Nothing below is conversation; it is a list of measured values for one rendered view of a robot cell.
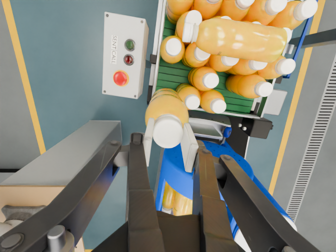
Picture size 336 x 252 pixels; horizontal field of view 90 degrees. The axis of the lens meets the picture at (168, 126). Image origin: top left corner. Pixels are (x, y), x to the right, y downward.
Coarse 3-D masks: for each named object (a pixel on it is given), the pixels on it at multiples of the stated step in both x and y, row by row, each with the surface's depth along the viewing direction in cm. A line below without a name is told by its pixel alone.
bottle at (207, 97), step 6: (198, 90) 61; (210, 90) 52; (216, 90) 53; (204, 96) 52; (210, 96) 50; (216, 96) 49; (222, 96) 50; (204, 102) 51; (210, 102) 48; (204, 108) 52; (210, 108) 49
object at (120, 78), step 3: (117, 72) 44; (120, 72) 44; (123, 72) 44; (114, 75) 44; (117, 75) 44; (120, 75) 44; (123, 75) 44; (114, 78) 44; (117, 78) 44; (120, 78) 44; (123, 78) 44; (126, 78) 45; (114, 81) 45; (117, 81) 45; (120, 81) 45; (123, 81) 45; (117, 84) 45; (120, 84) 45; (123, 84) 45
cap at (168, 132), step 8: (160, 120) 21; (168, 120) 20; (176, 120) 21; (160, 128) 21; (168, 128) 21; (176, 128) 21; (160, 136) 21; (168, 136) 21; (176, 136) 21; (160, 144) 21; (168, 144) 21; (176, 144) 21
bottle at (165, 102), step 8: (160, 88) 40; (168, 88) 38; (152, 96) 35; (160, 96) 27; (168, 96) 27; (176, 96) 29; (152, 104) 26; (160, 104) 24; (168, 104) 24; (176, 104) 25; (152, 112) 24; (160, 112) 24; (168, 112) 23; (176, 112) 24; (184, 112) 25; (184, 120) 24
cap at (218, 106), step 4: (216, 100) 46; (220, 100) 46; (212, 104) 47; (216, 104) 46; (220, 104) 46; (224, 104) 46; (212, 108) 47; (216, 108) 47; (220, 108) 47; (224, 108) 47; (216, 112) 47; (220, 112) 47
